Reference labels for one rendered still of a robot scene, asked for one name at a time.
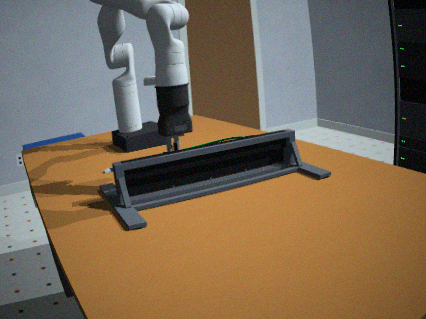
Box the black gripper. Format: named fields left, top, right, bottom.
left=144, top=63, right=193, bottom=152

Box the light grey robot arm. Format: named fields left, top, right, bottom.
left=90, top=0, right=189, bottom=133

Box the dark grey rack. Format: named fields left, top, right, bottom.
left=99, top=129, right=331, bottom=230

